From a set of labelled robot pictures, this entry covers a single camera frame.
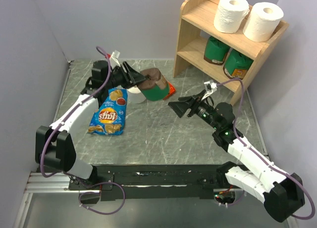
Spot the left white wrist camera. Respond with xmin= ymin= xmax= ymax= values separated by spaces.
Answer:
xmin=108 ymin=50 xmax=120 ymax=68

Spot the aluminium frame rail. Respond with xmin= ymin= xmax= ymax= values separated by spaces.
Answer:
xmin=24 ymin=172 xmax=70 ymax=193

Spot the blue chips bag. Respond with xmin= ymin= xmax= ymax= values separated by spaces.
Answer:
xmin=88 ymin=88 xmax=128 ymax=136

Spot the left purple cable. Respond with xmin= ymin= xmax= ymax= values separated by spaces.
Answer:
xmin=39 ymin=46 xmax=126 ymax=215

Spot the orange razor box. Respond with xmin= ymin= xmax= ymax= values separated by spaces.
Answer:
xmin=163 ymin=82 xmax=176 ymax=100

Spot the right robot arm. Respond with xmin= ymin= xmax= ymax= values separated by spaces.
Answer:
xmin=168 ymin=95 xmax=305 ymax=223

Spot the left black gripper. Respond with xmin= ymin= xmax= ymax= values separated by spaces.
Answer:
xmin=104 ymin=61 xmax=147 ymax=90

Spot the green roll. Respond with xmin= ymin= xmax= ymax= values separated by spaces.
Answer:
xmin=137 ymin=68 xmax=169 ymax=101
xmin=223 ymin=49 xmax=254 ymax=80
xmin=204 ymin=36 xmax=230 ymax=65

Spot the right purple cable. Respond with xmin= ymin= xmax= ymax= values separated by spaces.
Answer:
xmin=210 ymin=78 xmax=313 ymax=219

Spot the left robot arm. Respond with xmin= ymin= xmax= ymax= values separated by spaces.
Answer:
xmin=35 ymin=60 xmax=149 ymax=189

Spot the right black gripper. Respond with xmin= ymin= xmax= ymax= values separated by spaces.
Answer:
xmin=168 ymin=90 xmax=220 ymax=130

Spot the white paper roll front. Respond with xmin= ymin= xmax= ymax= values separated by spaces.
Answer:
xmin=213 ymin=0 xmax=250 ymax=34

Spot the white paper roll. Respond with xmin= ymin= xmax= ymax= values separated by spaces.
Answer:
xmin=213 ymin=0 xmax=250 ymax=34
xmin=243 ymin=2 xmax=284 ymax=42
xmin=127 ymin=86 xmax=146 ymax=104

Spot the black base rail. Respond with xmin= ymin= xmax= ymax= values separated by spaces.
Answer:
xmin=68 ymin=162 xmax=234 ymax=201

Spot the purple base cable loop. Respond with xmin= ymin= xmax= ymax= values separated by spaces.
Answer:
xmin=78 ymin=190 xmax=102 ymax=211

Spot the wooden two-tier shelf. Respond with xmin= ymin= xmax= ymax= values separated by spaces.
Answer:
xmin=173 ymin=0 xmax=289 ymax=105

